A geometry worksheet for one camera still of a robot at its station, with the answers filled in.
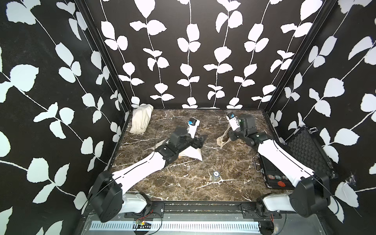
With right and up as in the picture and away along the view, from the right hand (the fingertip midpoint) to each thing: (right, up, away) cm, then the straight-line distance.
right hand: (229, 124), depth 85 cm
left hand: (-16, -3, -9) cm, 19 cm away
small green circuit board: (-47, -49, -14) cm, 69 cm away
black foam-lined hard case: (+42, -13, -2) cm, 44 cm away
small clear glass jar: (-9, -29, -5) cm, 30 cm away
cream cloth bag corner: (-60, +4, +22) cm, 64 cm away
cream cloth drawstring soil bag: (-23, -17, +5) cm, 29 cm away
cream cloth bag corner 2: (-5, -10, +2) cm, 12 cm away
